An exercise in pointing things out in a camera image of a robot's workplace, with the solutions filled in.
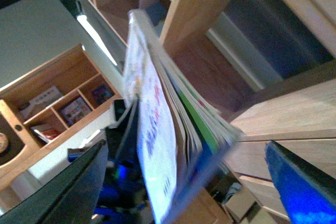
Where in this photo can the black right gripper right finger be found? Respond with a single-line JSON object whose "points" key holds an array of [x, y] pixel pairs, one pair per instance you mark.
{"points": [[306, 192]]}

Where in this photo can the colourful picture book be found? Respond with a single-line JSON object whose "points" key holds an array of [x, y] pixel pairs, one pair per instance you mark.
{"points": [[74, 111]]}

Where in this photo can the white illustrated book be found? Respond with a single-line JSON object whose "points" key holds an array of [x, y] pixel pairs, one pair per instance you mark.
{"points": [[181, 138]]}

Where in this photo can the blue picture book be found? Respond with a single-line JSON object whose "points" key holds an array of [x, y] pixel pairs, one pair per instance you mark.
{"points": [[102, 94]]}

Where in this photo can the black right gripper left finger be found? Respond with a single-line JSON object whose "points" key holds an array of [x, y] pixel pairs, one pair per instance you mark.
{"points": [[70, 197]]}

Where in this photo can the background wooden cubby shelf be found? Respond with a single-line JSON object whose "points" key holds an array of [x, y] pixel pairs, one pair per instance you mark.
{"points": [[75, 75]]}

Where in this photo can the left wooden shelf unit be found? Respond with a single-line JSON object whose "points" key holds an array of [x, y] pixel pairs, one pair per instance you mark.
{"points": [[233, 76]]}

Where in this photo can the red white book lying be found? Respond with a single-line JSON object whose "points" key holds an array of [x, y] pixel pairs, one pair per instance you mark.
{"points": [[45, 132]]}

